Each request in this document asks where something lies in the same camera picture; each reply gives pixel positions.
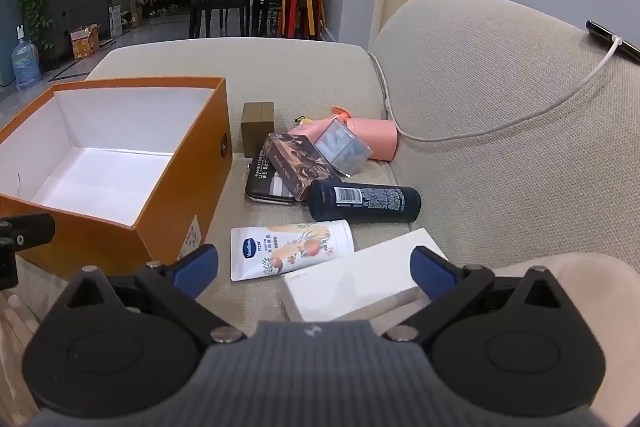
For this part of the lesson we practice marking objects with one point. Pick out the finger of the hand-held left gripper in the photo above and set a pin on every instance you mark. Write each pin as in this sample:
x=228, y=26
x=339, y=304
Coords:
x=27, y=232

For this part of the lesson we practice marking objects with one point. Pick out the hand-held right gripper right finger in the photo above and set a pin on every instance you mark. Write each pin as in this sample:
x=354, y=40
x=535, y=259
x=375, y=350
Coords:
x=432, y=274

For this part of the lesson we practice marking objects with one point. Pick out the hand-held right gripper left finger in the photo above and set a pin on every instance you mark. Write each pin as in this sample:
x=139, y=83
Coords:
x=197, y=269

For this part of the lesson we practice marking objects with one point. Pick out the dark blue bottle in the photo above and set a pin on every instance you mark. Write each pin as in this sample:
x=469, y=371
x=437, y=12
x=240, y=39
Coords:
x=400, y=204

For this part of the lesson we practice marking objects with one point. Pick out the white box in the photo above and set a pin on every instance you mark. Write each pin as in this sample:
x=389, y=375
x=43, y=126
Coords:
x=350, y=282

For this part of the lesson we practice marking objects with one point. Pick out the orange cardboard box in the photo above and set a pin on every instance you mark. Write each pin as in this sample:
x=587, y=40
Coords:
x=175, y=187

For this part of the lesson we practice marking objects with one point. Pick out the plaid tin case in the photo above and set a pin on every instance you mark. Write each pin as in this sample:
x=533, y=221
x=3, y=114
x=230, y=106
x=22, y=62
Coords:
x=262, y=184

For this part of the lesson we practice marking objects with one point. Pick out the pink cup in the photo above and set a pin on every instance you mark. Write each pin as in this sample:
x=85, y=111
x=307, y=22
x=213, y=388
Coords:
x=380, y=139

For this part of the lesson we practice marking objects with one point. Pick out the dark patterned card box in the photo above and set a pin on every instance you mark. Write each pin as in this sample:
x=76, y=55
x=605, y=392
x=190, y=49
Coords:
x=295, y=162

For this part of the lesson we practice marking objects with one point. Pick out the small brown box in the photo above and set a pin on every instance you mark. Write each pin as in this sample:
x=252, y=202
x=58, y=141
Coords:
x=257, y=127

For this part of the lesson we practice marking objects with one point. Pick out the clear plastic packet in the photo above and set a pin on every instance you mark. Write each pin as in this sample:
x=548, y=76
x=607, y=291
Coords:
x=342, y=147

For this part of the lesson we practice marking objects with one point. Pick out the pink spray bottle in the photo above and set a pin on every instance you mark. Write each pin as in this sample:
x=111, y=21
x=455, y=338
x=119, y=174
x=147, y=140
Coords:
x=312, y=132

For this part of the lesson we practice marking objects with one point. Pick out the yellow tape measure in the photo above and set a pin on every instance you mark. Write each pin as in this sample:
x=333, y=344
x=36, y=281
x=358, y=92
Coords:
x=301, y=121

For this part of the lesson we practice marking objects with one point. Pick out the blue water jug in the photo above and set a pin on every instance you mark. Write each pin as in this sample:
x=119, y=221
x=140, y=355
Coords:
x=26, y=64

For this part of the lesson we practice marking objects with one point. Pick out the person's beige trouser leg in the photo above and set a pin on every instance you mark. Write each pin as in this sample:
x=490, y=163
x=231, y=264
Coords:
x=600, y=287

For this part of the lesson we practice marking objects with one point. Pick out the beige sofa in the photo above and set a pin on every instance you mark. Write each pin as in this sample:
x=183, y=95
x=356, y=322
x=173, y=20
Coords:
x=475, y=107

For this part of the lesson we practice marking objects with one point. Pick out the open cardboard box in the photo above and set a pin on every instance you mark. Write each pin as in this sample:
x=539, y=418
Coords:
x=85, y=42

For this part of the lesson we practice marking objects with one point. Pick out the white floor sign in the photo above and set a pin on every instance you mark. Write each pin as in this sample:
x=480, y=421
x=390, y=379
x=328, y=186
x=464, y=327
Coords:
x=115, y=21

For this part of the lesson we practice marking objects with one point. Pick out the dark cabinet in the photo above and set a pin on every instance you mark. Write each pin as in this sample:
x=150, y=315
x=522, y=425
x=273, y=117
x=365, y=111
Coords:
x=75, y=2

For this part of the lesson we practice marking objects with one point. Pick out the red stool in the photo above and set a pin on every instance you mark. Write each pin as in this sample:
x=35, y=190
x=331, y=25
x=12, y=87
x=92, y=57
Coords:
x=299, y=7

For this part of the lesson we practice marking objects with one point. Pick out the black phone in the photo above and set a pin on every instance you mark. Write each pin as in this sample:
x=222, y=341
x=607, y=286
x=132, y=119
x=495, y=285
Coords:
x=605, y=33

